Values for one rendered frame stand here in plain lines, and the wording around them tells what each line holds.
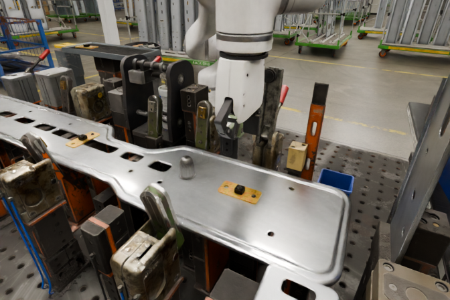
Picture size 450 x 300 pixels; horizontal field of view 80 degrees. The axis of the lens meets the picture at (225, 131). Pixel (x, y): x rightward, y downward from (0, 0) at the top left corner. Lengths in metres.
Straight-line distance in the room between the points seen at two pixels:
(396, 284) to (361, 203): 0.71
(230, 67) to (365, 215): 0.78
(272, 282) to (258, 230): 0.09
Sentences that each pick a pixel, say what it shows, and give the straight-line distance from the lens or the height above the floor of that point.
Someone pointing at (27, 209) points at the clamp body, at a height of 0.96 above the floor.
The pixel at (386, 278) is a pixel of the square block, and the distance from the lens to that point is 0.41.
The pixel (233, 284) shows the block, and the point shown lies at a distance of 0.45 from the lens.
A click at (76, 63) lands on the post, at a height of 1.08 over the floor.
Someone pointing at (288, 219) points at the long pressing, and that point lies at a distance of 0.51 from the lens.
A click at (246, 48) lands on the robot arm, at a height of 1.29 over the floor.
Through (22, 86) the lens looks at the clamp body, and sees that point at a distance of 1.35.
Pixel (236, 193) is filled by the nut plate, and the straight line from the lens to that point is 0.55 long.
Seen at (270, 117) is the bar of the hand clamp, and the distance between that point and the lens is 0.61.
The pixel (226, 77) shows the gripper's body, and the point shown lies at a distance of 0.40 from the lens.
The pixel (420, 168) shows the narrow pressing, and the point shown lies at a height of 1.14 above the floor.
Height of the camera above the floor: 1.36
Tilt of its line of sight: 28 degrees down
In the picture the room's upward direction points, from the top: straight up
